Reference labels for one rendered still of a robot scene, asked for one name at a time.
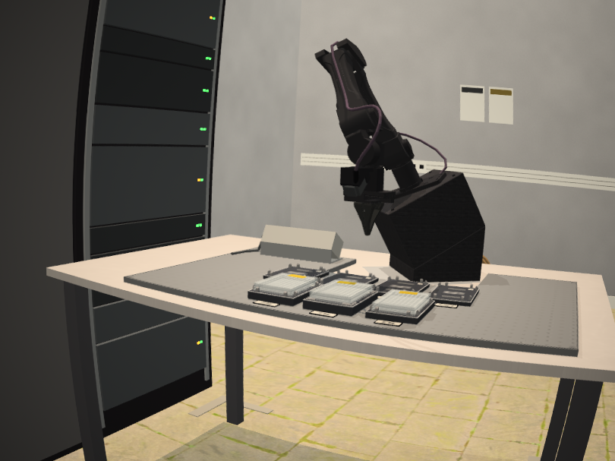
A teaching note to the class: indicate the white multi-well plate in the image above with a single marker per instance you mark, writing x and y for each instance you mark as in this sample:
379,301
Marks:
394,311
277,292
340,301

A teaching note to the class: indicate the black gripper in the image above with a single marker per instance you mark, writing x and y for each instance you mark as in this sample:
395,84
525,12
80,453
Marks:
367,209

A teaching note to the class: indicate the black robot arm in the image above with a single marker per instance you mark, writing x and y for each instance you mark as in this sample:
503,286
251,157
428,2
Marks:
398,153

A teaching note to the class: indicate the light grey control panel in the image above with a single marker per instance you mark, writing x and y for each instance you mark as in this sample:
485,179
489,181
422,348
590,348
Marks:
302,244

